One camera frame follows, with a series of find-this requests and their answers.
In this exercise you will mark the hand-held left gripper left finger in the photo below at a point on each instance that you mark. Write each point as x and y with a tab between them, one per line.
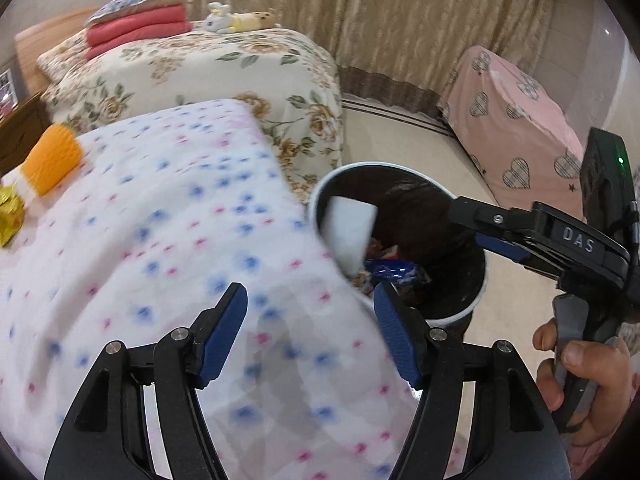
225	335

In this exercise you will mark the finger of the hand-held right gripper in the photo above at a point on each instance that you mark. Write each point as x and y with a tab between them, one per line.
500	247
490	217

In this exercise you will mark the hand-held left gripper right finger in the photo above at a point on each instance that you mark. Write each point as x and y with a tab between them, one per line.
395	335

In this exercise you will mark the blue plastic packet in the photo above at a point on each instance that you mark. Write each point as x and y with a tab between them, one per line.
395	269

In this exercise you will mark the white bin with black bag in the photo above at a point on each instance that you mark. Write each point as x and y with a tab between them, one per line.
415	200

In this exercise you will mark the white paper cup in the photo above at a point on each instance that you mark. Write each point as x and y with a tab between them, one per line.
347	230

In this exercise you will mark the person's right hand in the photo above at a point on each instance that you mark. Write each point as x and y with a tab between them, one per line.
607	375

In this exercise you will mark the pink heart-patterned covered furniture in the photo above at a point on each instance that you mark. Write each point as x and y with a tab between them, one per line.
520	125

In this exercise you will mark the white dotted blanket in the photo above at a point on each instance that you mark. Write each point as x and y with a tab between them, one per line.
150	240

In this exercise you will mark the beige patterned curtain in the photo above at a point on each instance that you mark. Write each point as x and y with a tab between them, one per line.
375	10

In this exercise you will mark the orange ribbed cup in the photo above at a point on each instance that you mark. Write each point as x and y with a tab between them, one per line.
52	160

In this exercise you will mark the yellow foil wrapper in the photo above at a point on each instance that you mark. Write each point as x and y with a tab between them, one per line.
10	215

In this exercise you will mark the floral bed cover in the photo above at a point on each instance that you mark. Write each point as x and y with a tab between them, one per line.
200	65

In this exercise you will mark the wooden nightstand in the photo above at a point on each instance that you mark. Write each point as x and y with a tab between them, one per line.
20	130

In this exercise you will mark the yellow bear plush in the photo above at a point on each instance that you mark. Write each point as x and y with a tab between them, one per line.
252	21

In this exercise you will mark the white bunny plush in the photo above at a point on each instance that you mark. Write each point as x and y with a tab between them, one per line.
220	20

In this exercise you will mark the folded red blanket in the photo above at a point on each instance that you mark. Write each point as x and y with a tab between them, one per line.
135	25

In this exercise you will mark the white card with dark photos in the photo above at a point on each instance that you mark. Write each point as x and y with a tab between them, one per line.
6	90

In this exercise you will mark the blue dotted pillow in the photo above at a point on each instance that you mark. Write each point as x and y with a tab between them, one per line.
140	2

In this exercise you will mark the wooden headboard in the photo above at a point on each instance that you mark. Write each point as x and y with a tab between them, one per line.
35	45

